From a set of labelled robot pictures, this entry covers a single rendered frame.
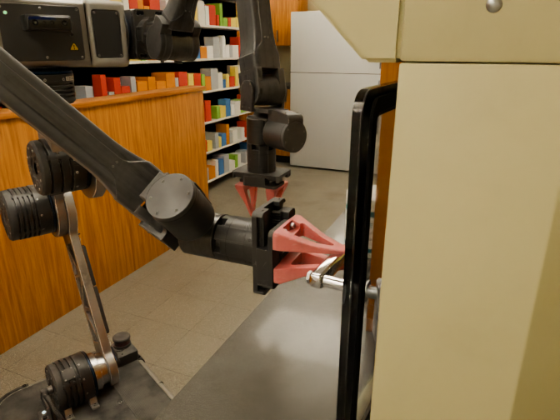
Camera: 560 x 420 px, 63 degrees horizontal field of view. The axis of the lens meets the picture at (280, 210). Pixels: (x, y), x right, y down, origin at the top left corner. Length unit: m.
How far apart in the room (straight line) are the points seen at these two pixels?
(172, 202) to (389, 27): 0.28
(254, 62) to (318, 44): 4.67
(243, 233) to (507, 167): 0.30
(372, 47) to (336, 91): 5.13
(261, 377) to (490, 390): 0.41
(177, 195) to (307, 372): 0.38
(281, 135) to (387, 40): 0.49
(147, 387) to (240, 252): 1.38
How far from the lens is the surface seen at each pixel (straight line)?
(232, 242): 0.53
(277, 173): 0.89
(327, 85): 5.50
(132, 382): 1.91
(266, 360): 0.79
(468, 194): 0.35
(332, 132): 5.54
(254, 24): 0.89
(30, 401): 1.97
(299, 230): 0.53
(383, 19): 0.35
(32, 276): 2.70
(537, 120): 0.34
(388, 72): 0.72
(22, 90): 0.60
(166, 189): 0.52
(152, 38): 1.17
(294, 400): 0.72
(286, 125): 0.81
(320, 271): 0.47
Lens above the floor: 1.42
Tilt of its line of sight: 20 degrees down
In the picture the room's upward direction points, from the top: straight up
